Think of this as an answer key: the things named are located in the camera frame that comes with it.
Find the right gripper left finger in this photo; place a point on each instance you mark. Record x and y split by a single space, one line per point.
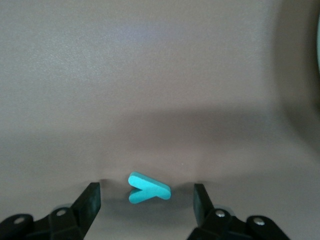
85 212

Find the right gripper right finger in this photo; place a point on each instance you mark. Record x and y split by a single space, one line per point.
203 210

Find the teal foam letter y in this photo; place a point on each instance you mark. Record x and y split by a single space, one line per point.
150 191

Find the brown table cover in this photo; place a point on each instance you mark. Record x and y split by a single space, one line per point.
75 75

